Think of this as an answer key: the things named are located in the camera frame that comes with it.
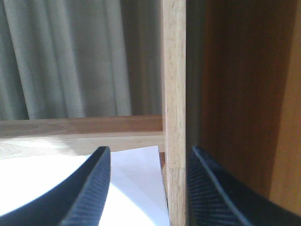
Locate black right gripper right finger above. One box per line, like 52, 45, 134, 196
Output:
187, 146, 301, 226

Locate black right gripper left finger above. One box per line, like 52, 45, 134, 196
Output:
0, 146, 111, 226

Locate white paper sheets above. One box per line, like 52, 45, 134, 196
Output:
0, 146, 170, 226

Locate wooden shelf unit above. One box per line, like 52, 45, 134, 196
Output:
0, 0, 301, 226

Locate grey curtain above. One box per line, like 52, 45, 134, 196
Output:
0, 0, 161, 120

